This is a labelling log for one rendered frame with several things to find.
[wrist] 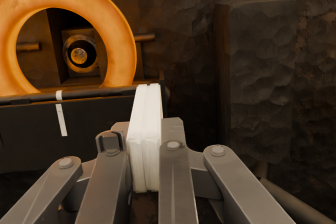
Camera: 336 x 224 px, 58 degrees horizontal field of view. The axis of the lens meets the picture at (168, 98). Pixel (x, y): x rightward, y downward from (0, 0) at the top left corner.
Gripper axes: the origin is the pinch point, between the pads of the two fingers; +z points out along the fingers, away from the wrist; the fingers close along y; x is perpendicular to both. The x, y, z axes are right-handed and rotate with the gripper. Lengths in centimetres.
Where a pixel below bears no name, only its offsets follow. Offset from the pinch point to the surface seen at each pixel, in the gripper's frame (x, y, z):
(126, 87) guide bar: -4.0, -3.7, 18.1
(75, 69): -5.0, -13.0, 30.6
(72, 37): -0.1, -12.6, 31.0
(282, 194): -14.9, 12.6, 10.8
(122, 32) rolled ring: 2.0, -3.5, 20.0
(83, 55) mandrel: -2.4, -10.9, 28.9
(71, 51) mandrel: -1.8, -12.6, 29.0
